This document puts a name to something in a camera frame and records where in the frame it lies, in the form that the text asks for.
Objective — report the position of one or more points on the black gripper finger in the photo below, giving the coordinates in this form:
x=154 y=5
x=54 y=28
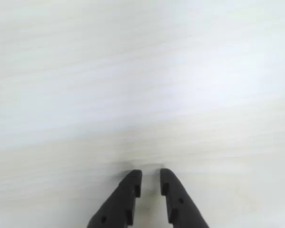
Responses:
x=118 y=204
x=183 y=204

